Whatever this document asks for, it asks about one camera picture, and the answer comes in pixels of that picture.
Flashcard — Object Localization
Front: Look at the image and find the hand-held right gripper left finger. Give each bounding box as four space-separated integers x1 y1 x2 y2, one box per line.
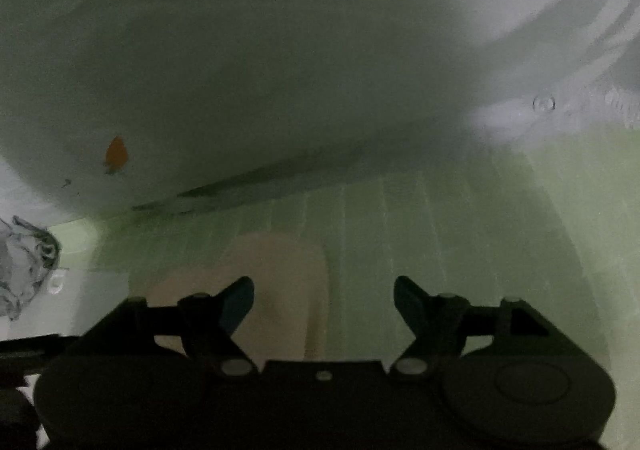
65 276 258 378

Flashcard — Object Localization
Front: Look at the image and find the carrot print blanket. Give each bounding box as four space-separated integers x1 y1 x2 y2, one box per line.
0 0 640 226

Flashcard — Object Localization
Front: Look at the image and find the beige garment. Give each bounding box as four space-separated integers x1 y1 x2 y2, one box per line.
129 231 330 362

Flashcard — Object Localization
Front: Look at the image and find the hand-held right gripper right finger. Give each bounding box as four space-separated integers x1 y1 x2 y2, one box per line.
390 276 576 376

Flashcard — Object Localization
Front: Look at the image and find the grey patterned garment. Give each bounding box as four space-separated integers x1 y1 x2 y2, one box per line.
0 215 62 322

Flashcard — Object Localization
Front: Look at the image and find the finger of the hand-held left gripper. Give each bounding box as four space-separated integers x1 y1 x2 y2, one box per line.
0 335 76 374

